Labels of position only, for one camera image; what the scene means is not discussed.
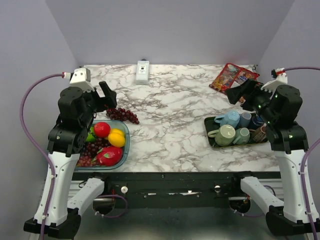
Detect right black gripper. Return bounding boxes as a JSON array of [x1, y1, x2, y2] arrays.
[[225, 76, 278, 124]]

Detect light blue mug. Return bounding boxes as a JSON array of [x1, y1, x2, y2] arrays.
[[214, 110, 240, 128]]

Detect teal green mug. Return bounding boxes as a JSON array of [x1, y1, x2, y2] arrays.
[[232, 127, 251, 145]]

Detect sage green mug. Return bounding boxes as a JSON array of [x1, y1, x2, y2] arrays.
[[207, 124, 236, 147]]

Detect brown patterned mug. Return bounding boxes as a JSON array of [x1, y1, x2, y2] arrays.
[[249, 126, 267, 143]]

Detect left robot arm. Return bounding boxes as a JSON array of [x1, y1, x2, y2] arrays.
[[23, 81, 117, 239]]

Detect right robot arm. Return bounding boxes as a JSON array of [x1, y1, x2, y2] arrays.
[[225, 79, 320, 239]]

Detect grey blue mug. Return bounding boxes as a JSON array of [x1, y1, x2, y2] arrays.
[[237, 112, 252, 128]]

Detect dark blue mug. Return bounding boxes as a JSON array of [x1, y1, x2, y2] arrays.
[[247, 113, 265, 130]]

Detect loose red grape bunch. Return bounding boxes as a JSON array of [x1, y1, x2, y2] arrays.
[[106, 107, 140, 125]]

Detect red snack packet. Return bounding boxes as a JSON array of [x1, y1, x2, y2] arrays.
[[209, 63, 260, 94]]

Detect yellow lemon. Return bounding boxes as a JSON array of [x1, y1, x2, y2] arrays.
[[110, 128, 125, 137], [108, 132, 126, 148]]

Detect dark green tray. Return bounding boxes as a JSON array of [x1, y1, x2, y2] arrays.
[[204, 116, 269, 150]]

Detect red apple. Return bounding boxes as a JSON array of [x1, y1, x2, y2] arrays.
[[93, 121, 111, 138]]

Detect white rectangular device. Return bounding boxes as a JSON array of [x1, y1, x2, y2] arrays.
[[135, 60, 150, 85]]

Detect green fruit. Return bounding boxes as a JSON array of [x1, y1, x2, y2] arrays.
[[85, 126, 96, 143]]

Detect clear blue fruit bin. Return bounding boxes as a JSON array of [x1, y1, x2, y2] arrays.
[[75, 120, 130, 171]]

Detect grapes in bin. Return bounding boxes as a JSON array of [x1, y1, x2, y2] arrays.
[[76, 138, 110, 167]]

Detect red dragon fruit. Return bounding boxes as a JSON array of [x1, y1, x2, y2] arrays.
[[91, 146, 123, 167]]

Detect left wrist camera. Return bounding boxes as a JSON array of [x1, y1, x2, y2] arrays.
[[69, 67, 95, 93]]

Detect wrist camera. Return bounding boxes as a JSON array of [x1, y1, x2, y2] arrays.
[[260, 68, 288, 93], [69, 67, 95, 93]]

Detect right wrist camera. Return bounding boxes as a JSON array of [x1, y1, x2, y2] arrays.
[[260, 68, 288, 93]]

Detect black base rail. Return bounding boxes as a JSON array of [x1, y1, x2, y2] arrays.
[[71, 171, 282, 210]]

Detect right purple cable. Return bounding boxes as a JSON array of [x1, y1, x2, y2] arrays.
[[284, 66, 320, 237]]

